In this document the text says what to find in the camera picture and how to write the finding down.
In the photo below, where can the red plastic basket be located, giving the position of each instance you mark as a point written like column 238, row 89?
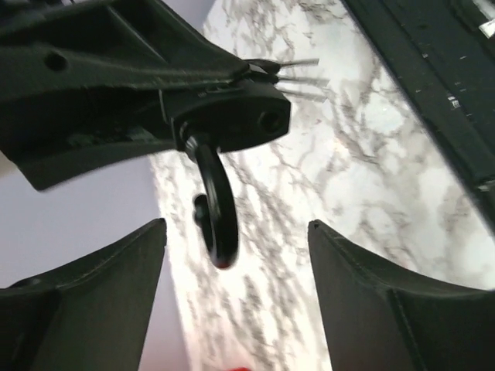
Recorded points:
column 241, row 368

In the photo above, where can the black padlock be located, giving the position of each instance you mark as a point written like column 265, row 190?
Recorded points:
column 217, row 120

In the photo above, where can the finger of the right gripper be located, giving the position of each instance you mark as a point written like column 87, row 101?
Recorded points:
column 49, row 47
column 48, row 156

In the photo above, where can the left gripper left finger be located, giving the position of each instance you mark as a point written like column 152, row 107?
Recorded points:
column 90, row 314

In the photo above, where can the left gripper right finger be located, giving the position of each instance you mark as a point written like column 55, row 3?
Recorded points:
column 378, row 315

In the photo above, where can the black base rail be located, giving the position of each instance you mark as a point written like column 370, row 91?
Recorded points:
column 441, row 54

